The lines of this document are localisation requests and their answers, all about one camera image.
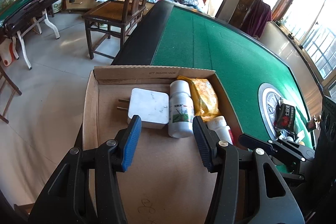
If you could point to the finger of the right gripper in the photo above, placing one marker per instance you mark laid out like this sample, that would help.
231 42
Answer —
296 157

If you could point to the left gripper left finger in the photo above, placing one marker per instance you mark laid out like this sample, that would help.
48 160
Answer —
84 187

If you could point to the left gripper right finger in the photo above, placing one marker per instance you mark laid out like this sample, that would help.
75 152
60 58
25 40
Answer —
249 188

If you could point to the black red cigarette pack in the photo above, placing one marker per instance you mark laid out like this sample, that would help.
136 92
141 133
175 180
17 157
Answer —
285 118

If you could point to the green mahjong table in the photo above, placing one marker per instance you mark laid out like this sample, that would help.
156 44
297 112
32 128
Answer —
22 16
173 36

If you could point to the round silver table centre panel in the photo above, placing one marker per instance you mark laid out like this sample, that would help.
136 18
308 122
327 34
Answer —
273 111

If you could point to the white bottle red label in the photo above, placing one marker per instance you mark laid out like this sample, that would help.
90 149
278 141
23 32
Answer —
220 126

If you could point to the brown cardboard box tray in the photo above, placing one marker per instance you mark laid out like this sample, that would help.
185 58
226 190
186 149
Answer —
166 182

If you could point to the yellow snack packet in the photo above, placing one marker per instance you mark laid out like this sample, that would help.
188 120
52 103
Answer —
206 104

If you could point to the white bottle green label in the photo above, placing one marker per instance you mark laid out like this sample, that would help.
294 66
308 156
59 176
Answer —
181 110

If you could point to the white power adapter plug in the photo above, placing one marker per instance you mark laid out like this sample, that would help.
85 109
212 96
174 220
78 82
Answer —
151 106

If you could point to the wooden folding chair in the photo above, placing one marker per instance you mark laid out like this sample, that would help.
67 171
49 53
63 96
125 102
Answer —
8 90

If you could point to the purple cloth on chair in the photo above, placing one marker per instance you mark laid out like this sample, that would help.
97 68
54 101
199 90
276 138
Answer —
256 19

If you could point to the wooden chair with purple cloth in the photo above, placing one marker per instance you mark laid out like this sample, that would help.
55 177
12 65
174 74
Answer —
239 13

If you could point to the white orange plastic container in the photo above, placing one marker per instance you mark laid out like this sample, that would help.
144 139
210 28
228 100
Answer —
8 51

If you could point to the dark wooden chair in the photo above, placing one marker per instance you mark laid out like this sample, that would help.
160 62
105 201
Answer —
111 19

